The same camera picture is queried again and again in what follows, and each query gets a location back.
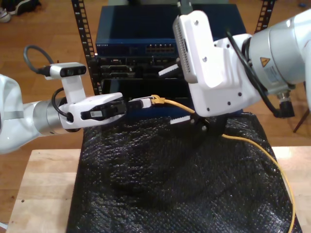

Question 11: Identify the yellow network cable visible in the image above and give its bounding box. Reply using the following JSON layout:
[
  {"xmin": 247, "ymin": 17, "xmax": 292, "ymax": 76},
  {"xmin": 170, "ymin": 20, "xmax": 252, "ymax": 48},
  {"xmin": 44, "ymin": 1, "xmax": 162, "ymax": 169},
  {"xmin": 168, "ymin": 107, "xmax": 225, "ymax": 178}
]
[{"xmin": 150, "ymin": 94, "xmax": 296, "ymax": 233}]

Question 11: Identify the blue base board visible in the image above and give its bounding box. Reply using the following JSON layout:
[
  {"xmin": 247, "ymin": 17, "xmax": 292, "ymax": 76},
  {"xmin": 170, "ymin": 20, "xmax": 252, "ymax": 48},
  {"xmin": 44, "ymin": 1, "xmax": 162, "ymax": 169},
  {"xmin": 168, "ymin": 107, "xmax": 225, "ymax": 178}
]
[{"xmin": 101, "ymin": 106, "xmax": 245, "ymax": 118}]

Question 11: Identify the black rack shelf tray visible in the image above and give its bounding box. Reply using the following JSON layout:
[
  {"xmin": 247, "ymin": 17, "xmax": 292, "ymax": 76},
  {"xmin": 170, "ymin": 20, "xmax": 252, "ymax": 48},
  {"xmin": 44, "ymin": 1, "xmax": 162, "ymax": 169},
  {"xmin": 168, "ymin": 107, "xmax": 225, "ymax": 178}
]
[{"xmin": 96, "ymin": 77, "xmax": 195, "ymax": 109}]

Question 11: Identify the black rack server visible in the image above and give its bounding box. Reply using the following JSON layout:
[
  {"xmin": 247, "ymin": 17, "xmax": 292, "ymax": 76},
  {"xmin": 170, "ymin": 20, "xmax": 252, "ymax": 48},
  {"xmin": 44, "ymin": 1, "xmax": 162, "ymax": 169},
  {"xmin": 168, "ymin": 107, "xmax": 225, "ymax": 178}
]
[{"xmin": 88, "ymin": 56, "xmax": 185, "ymax": 80}]

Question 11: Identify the black bubble mat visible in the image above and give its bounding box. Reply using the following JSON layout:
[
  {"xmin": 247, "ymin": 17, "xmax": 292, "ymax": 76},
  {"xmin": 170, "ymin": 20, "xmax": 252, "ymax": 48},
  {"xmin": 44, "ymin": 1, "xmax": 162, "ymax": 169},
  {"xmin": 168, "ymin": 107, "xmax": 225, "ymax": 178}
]
[{"xmin": 66, "ymin": 112, "xmax": 303, "ymax": 233}]

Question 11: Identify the dark wooden chair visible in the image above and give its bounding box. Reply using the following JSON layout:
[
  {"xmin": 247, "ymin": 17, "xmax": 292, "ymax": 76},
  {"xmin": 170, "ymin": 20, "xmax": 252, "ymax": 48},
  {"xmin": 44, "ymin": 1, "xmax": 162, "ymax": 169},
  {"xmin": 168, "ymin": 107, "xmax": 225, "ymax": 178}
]
[{"xmin": 293, "ymin": 106, "xmax": 309, "ymax": 133}]

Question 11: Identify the dark sneaker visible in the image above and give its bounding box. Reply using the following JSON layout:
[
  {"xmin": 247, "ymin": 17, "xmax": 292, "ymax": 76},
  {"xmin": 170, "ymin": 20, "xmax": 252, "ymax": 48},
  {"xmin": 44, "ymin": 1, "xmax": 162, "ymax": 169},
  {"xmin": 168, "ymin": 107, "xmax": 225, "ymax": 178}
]
[{"xmin": 5, "ymin": 0, "xmax": 41, "ymax": 16}]

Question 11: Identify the white sneaker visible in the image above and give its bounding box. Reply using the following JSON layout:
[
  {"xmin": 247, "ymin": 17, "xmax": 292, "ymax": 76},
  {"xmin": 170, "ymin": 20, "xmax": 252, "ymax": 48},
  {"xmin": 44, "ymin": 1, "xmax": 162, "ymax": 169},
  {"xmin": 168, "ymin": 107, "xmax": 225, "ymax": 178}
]
[{"xmin": 0, "ymin": 7, "xmax": 12, "ymax": 24}]

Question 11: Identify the blue network switch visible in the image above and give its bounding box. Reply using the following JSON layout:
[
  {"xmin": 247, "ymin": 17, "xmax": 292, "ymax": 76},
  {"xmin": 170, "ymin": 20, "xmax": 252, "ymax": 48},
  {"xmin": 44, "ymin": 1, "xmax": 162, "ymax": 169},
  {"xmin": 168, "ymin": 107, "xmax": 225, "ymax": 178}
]
[{"xmin": 95, "ymin": 5, "xmax": 246, "ymax": 58}]

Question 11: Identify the grey camera cable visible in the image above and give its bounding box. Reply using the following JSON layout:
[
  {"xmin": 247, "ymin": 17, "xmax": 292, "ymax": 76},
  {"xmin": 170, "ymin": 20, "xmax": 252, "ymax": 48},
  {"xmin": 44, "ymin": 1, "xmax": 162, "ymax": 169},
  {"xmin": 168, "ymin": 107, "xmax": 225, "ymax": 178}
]
[{"xmin": 23, "ymin": 45, "xmax": 53, "ymax": 75}]

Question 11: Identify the black perforated rack post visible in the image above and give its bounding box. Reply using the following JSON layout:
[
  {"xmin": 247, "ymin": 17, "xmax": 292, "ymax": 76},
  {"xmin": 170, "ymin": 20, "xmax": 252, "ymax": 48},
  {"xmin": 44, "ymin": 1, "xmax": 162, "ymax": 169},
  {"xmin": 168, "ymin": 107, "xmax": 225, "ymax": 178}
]
[
  {"xmin": 71, "ymin": 0, "xmax": 103, "ymax": 97},
  {"xmin": 254, "ymin": 0, "xmax": 276, "ymax": 34}
]

